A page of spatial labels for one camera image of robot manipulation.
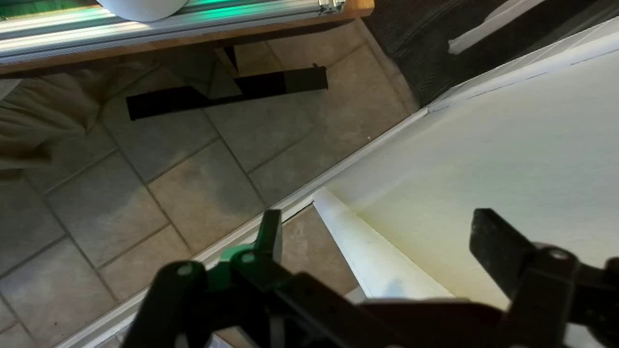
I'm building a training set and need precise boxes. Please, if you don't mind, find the black flat bar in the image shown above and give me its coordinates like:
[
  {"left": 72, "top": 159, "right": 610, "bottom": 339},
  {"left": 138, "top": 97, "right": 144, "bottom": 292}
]
[{"left": 126, "top": 66, "right": 330, "bottom": 122}]

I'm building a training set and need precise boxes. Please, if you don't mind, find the wooden framed glass panel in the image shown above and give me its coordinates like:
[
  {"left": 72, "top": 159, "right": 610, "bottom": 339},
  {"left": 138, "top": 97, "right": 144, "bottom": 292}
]
[{"left": 0, "top": 0, "right": 378, "bottom": 78}]

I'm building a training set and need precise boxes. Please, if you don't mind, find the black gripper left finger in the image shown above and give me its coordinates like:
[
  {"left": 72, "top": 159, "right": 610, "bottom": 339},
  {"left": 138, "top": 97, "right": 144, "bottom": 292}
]
[{"left": 223, "top": 211, "right": 285, "bottom": 304}]

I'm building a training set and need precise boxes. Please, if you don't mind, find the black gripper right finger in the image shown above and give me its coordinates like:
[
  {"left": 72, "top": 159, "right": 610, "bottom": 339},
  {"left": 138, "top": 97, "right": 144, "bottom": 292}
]
[{"left": 469, "top": 209, "right": 577, "bottom": 304}]

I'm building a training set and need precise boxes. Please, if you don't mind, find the beige cloth on floor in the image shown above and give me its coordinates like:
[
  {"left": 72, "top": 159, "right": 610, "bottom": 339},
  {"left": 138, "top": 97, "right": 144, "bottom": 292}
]
[{"left": 0, "top": 70, "right": 111, "bottom": 172}]

